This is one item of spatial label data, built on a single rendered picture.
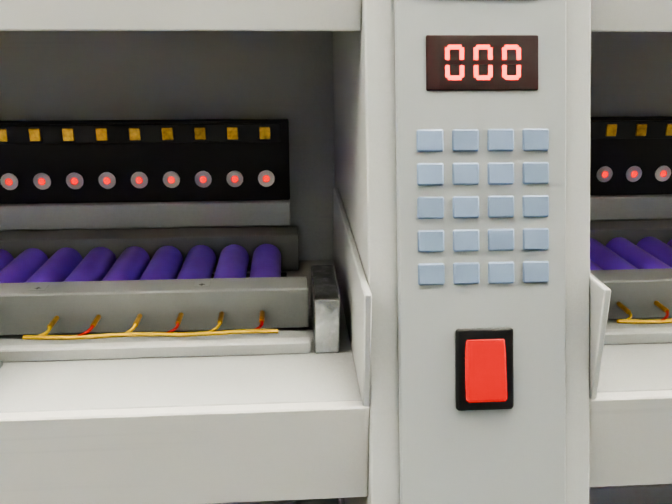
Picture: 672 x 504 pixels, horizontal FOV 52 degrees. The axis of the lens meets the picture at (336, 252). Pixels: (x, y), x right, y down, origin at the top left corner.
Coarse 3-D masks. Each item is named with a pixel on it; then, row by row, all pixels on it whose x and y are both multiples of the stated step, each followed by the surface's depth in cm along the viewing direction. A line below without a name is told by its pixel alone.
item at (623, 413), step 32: (608, 128) 45; (640, 128) 46; (608, 160) 46; (640, 160) 47; (608, 192) 47; (640, 192) 47; (608, 224) 46; (640, 224) 46; (608, 256) 41; (640, 256) 41; (608, 288) 28; (640, 288) 36; (608, 320) 37; (640, 320) 35; (608, 352) 33; (640, 352) 33; (608, 384) 30; (640, 384) 30; (608, 416) 30; (640, 416) 30; (608, 448) 30; (640, 448) 30; (608, 480) 31; (640, 480) 31
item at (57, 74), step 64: (0, 64) 46; (64, 64) 46; (128, 64) 47; (192, 64) 47; (256, 64) 47; (320, 64) 48; (640, 64) 49; (320, 128) 48; (320, 192) 48; (320, 256) 48
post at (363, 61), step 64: (384, 0) 28; (576, 0) 28; (384, 64) 28; (576, 64) 28; (384, 128) 28; (576, 128) 29; (384, 192) 28; (576, 192) 29; (384, 256) 28; (576, 256) 29; (384, 320) 28; (576, 320) 29; (384, 384) 29; (576, 384) 29; (384, 448) 29; (576, 448) 29
